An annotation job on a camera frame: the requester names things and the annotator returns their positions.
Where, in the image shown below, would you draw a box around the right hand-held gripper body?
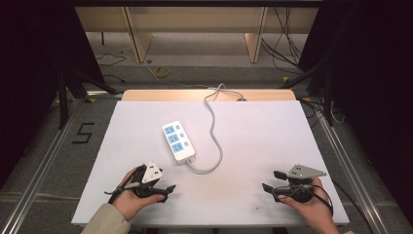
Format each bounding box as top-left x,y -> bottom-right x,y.
274,164 -> 327,204

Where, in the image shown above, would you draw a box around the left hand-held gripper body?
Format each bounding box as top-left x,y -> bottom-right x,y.
131,160 -> 164,200

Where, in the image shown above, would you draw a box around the white power strip blue sockets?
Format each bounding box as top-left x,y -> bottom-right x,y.
162,120 -> 197,165

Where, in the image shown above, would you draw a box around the person's left hand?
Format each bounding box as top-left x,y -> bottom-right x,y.
112,166 -> 166,222

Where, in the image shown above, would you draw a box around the person's right hand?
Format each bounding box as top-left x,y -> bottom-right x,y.
277,176 -> 336,229

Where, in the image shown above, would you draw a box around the black metal stand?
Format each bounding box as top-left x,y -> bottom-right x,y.
56,63 -> 122,131
280,59 -> 336,129

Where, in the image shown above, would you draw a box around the yellow tape roll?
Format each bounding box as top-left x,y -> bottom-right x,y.
153,65 -> 170,79

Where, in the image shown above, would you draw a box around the black curtain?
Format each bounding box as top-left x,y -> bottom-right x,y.
297,0 -> 413,225
0,0 -> 105,191

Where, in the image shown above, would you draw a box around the light wooden bench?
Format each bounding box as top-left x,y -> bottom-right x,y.
74,5 -> 319,64

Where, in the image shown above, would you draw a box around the right hand-held gripper black cable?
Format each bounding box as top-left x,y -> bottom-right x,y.
282,177 -> 374,234

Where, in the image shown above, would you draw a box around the hand-held gripper black cable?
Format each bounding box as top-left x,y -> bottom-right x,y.
103,165 -> 145,205
282,177 -> 374,234

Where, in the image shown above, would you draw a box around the left hand-held gripper black cable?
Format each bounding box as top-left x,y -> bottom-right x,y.
103,165 -> 145,205

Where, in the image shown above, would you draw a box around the aluminium floor rail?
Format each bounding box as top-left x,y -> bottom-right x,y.
300,97 -> 393,234
0,91 -> 125,234

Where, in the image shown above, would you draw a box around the grey power strip cable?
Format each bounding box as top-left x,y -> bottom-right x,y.
186,83 -> 248,176

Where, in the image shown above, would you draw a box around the black floor cable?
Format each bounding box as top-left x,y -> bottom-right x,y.
94,51 -> 128,84

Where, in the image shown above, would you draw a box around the bundle of black floor cables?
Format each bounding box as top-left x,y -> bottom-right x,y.
260,6 -> 304,76

